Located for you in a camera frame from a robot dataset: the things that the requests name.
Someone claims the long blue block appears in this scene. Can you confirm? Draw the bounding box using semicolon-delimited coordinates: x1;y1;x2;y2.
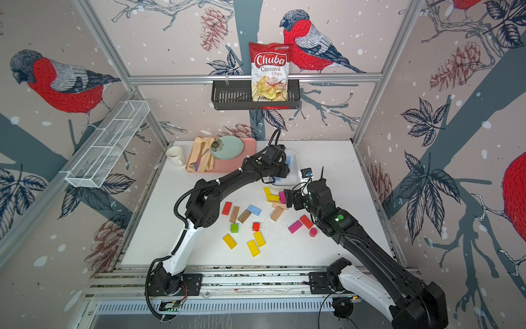
247;205;262;217

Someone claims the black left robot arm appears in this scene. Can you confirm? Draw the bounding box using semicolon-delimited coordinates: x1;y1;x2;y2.
145;142;290;297

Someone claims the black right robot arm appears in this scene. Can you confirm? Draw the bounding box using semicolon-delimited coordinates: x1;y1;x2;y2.
285;168;449;328

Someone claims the white rectangular plastic bin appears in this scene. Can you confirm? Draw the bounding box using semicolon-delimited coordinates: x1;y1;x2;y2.
271;149;301;190

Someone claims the red block right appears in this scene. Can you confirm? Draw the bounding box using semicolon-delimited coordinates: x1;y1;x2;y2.
299;215;314;229

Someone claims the pale wood block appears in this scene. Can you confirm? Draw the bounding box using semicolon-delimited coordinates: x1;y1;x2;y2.
271;202;288;211

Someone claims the yellow striped block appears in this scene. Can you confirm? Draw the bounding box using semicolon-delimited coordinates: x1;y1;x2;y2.
267;194;280;203

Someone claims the magenta rectangular block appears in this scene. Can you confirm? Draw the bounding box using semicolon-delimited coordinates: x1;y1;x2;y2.
288;220;303;234

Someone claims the natural wood block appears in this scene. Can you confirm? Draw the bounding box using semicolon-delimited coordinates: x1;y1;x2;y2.
271;208;284;222

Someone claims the green floral plate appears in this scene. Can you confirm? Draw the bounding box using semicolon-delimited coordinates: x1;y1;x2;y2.
210;136;244;160

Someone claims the pink plastic tray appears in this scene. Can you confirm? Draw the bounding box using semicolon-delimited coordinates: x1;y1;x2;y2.
186;137;256;173

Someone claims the brown wood block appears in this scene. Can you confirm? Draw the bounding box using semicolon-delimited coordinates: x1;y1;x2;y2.
237;209;252;223

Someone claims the red rectangular block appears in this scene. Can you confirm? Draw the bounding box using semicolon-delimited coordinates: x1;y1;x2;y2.
221;202;232;216

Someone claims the tan wood block left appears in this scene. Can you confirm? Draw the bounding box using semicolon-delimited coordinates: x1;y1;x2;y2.
230;206;240;223

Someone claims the yellow block front right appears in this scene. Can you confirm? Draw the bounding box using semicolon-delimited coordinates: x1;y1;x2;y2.
253;231;266;248

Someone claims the green cube block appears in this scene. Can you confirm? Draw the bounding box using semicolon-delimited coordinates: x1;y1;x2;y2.
230;223;239;234

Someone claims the yellow block front middle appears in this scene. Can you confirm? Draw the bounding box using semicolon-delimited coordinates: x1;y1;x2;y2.
247;240;260;257

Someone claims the yellow block front left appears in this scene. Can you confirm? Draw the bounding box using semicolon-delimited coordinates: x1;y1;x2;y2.
223;234;237;249

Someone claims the white ceramic mug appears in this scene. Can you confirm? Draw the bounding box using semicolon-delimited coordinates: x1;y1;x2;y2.
165;146;186;168

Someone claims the Chuba cassava chips bag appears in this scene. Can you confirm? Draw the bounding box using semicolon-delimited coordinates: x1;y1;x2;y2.
249;42;292;101

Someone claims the purple handled spoon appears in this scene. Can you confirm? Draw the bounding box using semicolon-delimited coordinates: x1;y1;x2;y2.
194;142;206;172

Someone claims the black wire wall basket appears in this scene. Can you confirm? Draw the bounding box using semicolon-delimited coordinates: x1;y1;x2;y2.
211;79;301;111

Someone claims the white wire wall shelf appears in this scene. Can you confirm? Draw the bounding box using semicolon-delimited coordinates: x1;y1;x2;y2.
65;100;150;188

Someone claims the aluminium mounting rail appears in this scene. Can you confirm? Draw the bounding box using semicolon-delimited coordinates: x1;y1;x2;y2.
86;267;327;299

